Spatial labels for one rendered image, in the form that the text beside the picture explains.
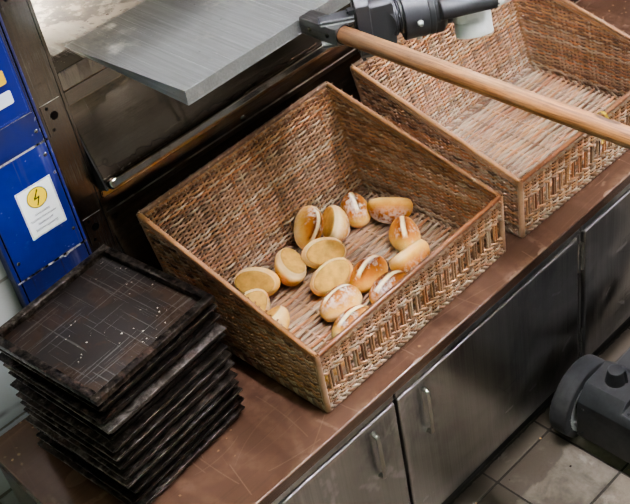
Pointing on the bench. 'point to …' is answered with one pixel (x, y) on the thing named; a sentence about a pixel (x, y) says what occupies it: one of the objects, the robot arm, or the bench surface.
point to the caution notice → (40, 207)
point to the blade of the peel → (195, 40)
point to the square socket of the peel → (319, 27)
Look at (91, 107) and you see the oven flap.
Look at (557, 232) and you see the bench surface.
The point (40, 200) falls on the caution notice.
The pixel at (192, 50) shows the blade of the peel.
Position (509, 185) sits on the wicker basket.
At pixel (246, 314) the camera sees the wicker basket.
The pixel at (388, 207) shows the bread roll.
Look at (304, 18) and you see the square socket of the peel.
